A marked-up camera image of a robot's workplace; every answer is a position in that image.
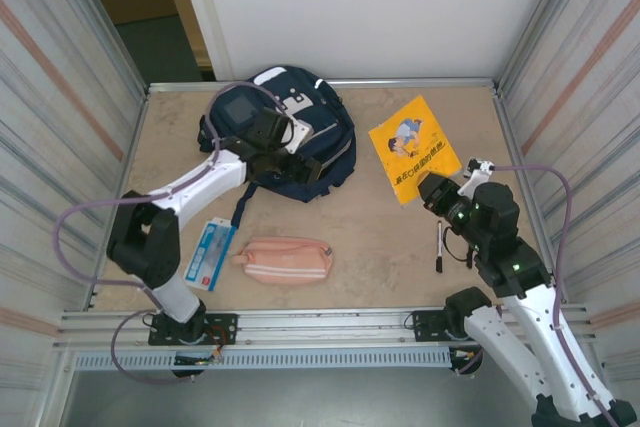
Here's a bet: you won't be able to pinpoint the yellow picture book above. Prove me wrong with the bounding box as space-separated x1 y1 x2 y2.
368 94 463 206

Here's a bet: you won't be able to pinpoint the navy blue backpack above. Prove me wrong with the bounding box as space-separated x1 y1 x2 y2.
196 65 358 229

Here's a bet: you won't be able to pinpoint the pink pencil case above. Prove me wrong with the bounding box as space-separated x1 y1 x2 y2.
230 236 335 286

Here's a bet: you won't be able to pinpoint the blue stationery pack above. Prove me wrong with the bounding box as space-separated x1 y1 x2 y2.
183 216 237 292

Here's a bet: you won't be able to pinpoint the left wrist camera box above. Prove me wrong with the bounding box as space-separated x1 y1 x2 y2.
282 115 316 154

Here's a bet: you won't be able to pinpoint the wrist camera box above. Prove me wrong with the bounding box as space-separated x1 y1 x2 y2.
282 115 316 154
458 157 496 198

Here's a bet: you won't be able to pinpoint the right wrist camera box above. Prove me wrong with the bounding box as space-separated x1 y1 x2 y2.
458 157 496 198

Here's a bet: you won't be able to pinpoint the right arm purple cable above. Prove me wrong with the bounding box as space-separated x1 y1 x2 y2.
449 162 621 427

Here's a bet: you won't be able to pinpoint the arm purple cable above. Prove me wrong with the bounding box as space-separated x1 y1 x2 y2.
52 82 296 388
449 162 621 427

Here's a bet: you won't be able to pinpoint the aluminium side rail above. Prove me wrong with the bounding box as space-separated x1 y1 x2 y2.
84 89 151 311
492 89 569 304

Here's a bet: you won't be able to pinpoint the thin aluminium table rail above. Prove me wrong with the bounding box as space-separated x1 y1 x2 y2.
144 77 501 94

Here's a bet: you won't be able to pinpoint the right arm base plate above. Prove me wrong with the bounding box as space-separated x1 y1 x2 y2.
410 307 502 343

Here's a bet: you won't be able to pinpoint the white door frame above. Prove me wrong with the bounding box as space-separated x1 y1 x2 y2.
169 0 235 82

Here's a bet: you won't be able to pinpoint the red base wires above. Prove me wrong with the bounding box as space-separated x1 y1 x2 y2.
449 341 484 363
207 324 237 364

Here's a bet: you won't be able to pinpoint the wide aluminium mounting rail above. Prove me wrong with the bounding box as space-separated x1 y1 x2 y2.
52 302 599 351

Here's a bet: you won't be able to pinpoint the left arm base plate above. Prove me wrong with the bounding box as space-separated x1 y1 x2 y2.
148 313 239 347

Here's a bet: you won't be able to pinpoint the grey slotted cable tray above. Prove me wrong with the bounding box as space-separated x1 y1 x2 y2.
72 349 454 371

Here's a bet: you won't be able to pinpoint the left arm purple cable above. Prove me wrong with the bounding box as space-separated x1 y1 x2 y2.
52 82 296 388

